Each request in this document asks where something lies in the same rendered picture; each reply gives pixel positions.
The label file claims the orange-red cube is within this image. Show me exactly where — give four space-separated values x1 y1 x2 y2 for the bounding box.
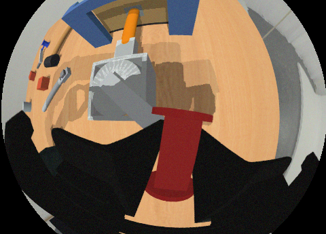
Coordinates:
28 71 36 81
36 77 50 91

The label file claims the wooden-handled mallet with black head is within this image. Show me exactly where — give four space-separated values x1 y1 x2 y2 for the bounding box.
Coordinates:
43 26 71 68

